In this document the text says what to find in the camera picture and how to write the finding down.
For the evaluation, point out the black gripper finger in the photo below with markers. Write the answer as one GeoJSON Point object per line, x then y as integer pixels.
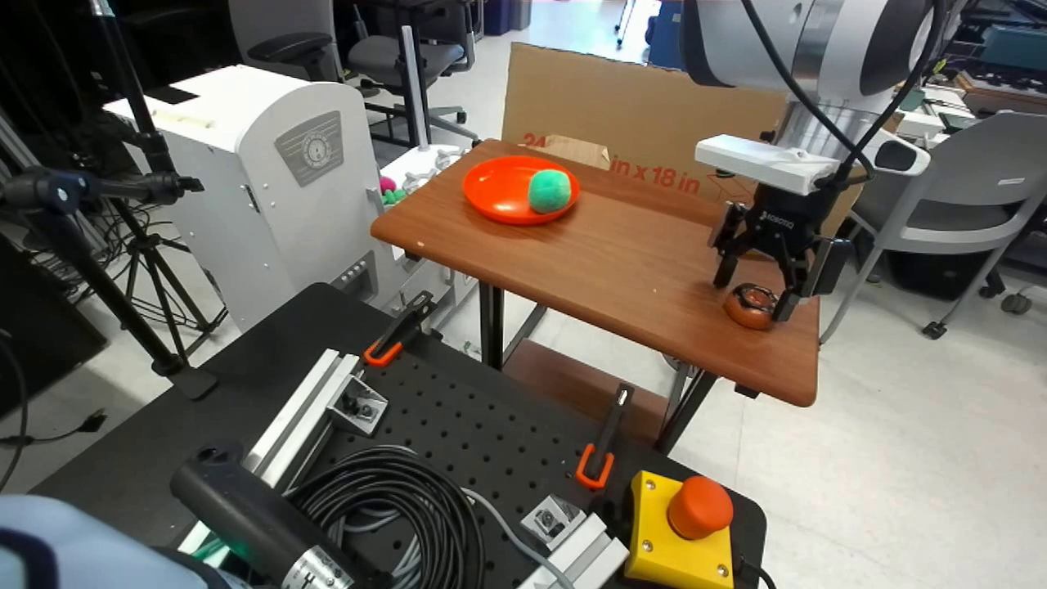
{"type": "Point", "coordinates": [732, 254]}
{"type": "Point", "coordinates": [797, 269]}

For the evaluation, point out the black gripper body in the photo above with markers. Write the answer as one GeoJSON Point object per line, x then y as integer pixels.
{"type": "Point", "coordinates": [788, 222]}

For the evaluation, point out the brown chocolate donut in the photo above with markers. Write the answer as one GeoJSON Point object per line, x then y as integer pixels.
{"type": "Point", "coordinates": [749, 305]}

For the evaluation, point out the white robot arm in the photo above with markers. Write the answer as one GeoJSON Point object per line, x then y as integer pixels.
{"type": "Point", "coordinates": [846, 68]}

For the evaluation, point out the brown wooden table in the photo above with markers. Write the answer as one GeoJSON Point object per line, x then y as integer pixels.
{"type": "Point", "coordinates": [627, 255]}

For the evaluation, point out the cardboard box panel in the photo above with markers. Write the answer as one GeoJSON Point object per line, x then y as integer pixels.
{"type": "Point", "coordinates": [638, 122]}

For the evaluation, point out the right orange black clamp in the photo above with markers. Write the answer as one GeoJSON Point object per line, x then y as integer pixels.
{"type": "Point", "coordinates": [598, 460]}

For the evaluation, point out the orange black clamp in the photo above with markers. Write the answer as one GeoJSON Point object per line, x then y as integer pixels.
{"type": "Point", "coordinates": [405, 326]}
{"type": "Point", "coordinates": [598, 460]}

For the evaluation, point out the green fuzzy ball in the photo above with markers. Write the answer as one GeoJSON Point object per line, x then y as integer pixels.
{"type": "Point", "coordinates": [548, 192]}

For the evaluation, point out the grey chair right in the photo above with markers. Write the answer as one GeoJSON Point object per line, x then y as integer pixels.
{"type": "Point", "coordinates": [981, 192]}

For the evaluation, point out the orange plastic plate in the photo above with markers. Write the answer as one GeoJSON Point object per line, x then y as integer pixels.
{"type": "Point", "coordinates": [500, 192]}

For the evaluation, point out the red emergency stop button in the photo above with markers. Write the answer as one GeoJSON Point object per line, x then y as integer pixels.
{"type": "Point", "coordinates": [697, 508]}

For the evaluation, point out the yellow emergency stop box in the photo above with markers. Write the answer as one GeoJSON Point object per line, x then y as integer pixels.
{"type": "Point", "coordinates": [659, 553]}

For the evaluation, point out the left orange black clamp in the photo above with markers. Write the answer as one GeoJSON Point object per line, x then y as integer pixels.
{"type": "Point", "coordinates": [405, 326]}

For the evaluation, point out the black office chair background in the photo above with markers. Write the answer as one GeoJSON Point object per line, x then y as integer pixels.
{"type": "Point", "coordinates": [400, 45]}

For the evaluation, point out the black perforated breadboard table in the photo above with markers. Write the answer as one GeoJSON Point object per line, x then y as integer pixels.
{"type": "Point", "coordinates": [462, 417]}

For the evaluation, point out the white grey machine cabinet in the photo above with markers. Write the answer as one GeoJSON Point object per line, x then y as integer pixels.
{"type": "Point", "coordinates": [288, 192]}

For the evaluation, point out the light blue cloth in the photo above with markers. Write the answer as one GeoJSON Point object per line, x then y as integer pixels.
{"type": "Point", "coordinates": [51, 543]}

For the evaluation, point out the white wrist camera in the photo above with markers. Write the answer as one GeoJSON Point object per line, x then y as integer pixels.
{"type": "Point", "coordinates": [794, 168]}

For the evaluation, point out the right aluminium extrusion rail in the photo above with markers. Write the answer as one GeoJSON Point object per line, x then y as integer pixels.
{"type": "Point", "coordinates": [577, 546]}

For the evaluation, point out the aluminium extrusion rail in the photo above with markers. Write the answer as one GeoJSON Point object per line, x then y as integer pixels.
{"type": "Point", "coordinates": [333, 392]}
{"type": "Point", "coordinates": [577, 546]}

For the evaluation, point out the left aluminium extrusion rail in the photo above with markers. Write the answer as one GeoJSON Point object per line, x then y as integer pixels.
{"type": "Point", "coordinates": [333, 392]}

